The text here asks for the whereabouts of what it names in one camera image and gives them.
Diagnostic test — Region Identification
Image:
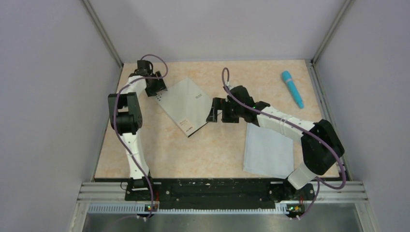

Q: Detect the white A4 file folder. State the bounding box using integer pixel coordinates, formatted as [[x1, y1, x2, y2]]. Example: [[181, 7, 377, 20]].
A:
[[155, 77, 212, 137]]

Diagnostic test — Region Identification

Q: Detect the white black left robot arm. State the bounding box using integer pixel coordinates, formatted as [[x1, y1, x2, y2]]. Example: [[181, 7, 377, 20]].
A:
[[108, 58, 167, 190]]

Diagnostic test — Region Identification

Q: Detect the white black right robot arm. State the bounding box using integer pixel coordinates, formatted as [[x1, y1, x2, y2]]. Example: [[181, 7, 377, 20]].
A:
[[206, 86, 345, 190]]

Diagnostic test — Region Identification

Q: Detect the blue marker pen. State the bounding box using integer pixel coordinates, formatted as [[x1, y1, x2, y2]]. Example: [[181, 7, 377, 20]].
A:
[[281, 71, 304, 109]]

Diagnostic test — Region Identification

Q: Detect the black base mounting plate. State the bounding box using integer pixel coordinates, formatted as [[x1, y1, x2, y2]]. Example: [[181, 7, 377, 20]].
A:
[[125, 178, 314, 209]]

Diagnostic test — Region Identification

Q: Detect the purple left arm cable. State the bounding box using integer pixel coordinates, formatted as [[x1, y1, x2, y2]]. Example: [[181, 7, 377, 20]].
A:
[[113, 54, 169, 221]]

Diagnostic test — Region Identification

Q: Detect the left aluminium corner post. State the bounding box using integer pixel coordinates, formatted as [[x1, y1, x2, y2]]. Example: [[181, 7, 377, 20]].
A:
[[80, 0, 124, 68]]

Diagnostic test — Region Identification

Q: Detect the aluminium corner post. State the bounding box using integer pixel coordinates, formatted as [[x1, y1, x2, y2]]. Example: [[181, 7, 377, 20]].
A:
[[80, 0, 124, 68], [310, 0, 355, 66]]

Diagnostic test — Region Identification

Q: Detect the aluminium front rail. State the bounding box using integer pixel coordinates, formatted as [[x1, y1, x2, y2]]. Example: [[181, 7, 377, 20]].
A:
[[76, 181, 368, 203]]

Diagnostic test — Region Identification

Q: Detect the white slotted cable duct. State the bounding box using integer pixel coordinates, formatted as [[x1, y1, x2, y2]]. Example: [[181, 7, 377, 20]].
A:
[[88, 203, 289, 215]]

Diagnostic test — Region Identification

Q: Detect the right aluminium corner post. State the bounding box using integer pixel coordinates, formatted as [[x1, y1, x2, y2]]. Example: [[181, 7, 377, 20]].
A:
[[310, 0, 355, 66]]

